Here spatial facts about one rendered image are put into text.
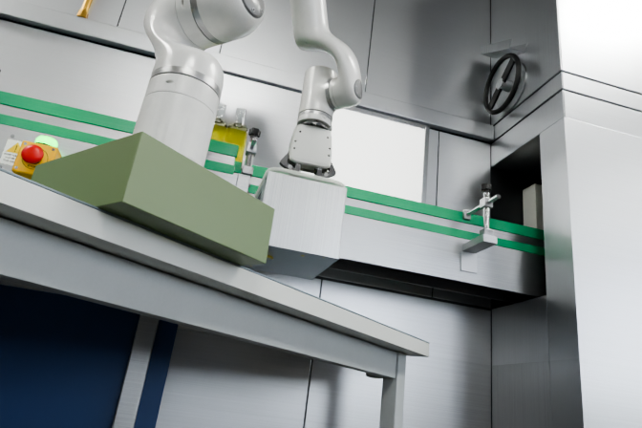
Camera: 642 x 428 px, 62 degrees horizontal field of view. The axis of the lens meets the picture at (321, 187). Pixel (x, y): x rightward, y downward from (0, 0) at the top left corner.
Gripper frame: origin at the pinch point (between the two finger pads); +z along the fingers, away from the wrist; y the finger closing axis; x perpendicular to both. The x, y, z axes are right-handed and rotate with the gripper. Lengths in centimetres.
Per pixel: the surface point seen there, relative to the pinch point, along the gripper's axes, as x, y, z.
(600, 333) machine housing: -2, -77, 21
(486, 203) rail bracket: -8, -50, -9
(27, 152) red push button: 5, 57, 7
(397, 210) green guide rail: -19.4, -29.6, -7.1
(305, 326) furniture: 11.4, -2.0, 32.2
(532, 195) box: -34, -82, -28
